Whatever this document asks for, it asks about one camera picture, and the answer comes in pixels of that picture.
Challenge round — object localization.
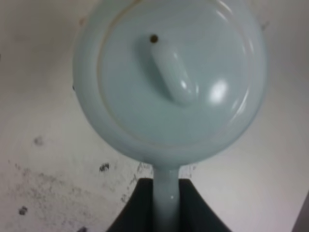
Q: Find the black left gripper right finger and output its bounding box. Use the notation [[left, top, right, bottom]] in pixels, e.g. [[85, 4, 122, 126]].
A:
[[179, 179, 231, 232]]

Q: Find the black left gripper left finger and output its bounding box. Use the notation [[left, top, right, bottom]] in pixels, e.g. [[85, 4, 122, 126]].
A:
[[107, 178, 154, 232]]

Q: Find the light blue porcelain teapot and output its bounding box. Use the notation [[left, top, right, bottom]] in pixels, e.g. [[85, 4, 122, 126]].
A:
[[72, 0, 267, 232]]

